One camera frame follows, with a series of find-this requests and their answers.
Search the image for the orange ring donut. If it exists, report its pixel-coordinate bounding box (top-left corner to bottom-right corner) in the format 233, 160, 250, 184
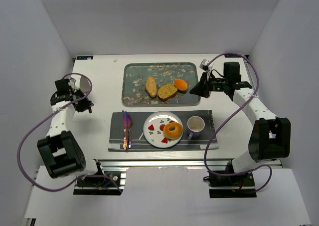
163, 122, 183, 139

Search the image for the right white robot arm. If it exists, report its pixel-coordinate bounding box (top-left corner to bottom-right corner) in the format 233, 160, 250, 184
190, 60, 291, 176

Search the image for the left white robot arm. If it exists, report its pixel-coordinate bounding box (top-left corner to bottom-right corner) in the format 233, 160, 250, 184
37, 78, 103, 178

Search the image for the speckled bread slice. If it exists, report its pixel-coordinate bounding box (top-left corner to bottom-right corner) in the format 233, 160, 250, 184
158, 83, 178, 101

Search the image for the long yellow bread roll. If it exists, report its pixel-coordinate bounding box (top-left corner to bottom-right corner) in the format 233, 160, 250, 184
146, 76, 157, 98

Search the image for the round orange bun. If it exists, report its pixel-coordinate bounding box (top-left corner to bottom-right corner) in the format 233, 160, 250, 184
174, 79, 188, 92

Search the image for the blue label sticker right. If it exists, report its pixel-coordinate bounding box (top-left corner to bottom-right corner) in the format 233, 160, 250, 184
224, 53, 242, 58

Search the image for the blue label sticker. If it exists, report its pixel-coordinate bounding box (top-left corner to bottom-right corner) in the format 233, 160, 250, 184
76, 55, 93, 60
224, 53, 242, 58

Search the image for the white lilac mug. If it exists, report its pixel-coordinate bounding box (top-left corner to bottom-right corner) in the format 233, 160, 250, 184
187, 116, 205, 141

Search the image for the blue label sticker left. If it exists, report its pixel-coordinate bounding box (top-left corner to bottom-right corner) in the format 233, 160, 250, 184
76, 55, 93, 60

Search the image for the iridescent fork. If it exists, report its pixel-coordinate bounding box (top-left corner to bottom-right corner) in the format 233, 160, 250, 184
126, 112, 132, 149

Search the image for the floral blue serving tray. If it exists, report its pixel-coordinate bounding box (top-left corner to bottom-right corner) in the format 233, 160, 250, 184
122, 62, 200, 107

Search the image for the iridescent knife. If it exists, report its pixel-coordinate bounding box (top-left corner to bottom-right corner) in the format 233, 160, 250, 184
122, 110, 128, 150

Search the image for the white strawberry plate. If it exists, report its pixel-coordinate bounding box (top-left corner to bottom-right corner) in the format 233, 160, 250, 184
143, 111, 184, 149

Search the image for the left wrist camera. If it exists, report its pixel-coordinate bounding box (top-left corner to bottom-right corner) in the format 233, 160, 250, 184
68, 78, 78, 92

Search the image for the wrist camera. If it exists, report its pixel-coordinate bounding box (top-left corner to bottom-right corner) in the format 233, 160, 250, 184
68, 78, 78, 92
199, 59, 214, 74

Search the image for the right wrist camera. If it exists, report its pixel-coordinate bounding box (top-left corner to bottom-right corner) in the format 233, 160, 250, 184
199, 59, 214, 74

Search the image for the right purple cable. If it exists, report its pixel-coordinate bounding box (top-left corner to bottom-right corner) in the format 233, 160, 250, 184
203, 53, 273, 193

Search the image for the aluminium rail frame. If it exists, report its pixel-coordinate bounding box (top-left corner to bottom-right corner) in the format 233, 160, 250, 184
98, 160, 284, 184

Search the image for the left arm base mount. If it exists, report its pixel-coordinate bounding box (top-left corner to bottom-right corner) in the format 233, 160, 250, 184
73, 161, 128, 196

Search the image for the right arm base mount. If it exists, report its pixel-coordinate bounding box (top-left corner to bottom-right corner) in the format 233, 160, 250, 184
203, 160, 257, 199

